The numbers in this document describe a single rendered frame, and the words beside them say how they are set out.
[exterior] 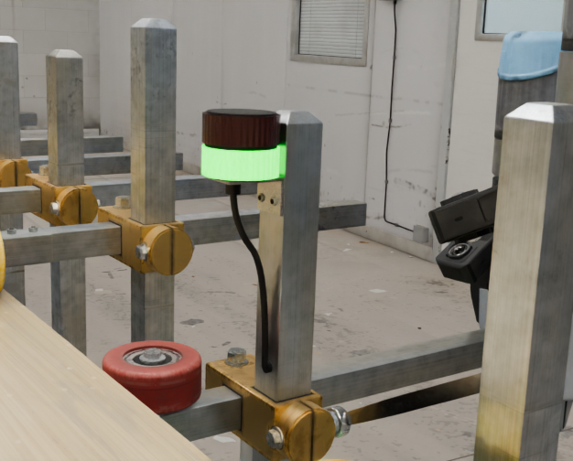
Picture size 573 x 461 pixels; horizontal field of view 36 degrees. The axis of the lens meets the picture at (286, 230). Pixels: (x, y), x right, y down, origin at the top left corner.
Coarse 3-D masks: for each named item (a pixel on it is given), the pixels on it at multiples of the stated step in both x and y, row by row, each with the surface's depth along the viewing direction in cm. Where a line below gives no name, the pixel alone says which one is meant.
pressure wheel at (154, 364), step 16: (112, 352) 72; (128, 352) 73; (144, 352) 71; (160, 352) 71; (176, 352) 73; (192, 352) 73; (112, 368) 69; (128, 368) 69; (144, 368) 69; (160, 368) 69; (176, 368) 69; (192, 368) 70; (128, 384) 68; (144, 384) 68; (160, 384) 68; (176, 384) 69; (192, 384) 70; (144, 400) 68; (160, 400) 68; (176, 400) 69; (192, 400) 70
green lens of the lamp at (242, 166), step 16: (208, 160) 66; (224, 160) 65; (240, 160) 65; (256, 160) 65; (272, 160) 66; (208, 176) 66; (224, 176) 65; (240, 176) 65; (256, 176) 65; (272, 176) 66
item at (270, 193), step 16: (208, 112) 66; (224, 112) 66; (240, 112) 66; (256, 112) 67; (272, 112) 68; (208, 144) 66; (240, 192) 68; (272, 192) 70; (272, 208) 70; (240, 224) 69; (256, 256) 70; (272, 368) 72
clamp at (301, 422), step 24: (216, 360) 81; (216, 384) 79; (240, 384) 76; (264, 408) 73; (288, 408) 72; (312, 408) 72; (240, 432) 76; (264, 432) 73; (288, 432) 70; (312, 432) 72; (288, 456) 71; (312, 456) 72
